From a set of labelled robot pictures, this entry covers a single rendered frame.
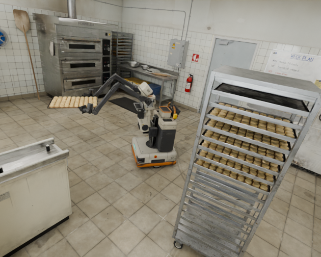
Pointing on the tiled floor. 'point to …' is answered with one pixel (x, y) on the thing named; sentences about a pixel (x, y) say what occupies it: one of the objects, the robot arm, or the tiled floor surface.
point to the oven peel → (23, 23)
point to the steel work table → (154, 78)
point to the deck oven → (74, 54)
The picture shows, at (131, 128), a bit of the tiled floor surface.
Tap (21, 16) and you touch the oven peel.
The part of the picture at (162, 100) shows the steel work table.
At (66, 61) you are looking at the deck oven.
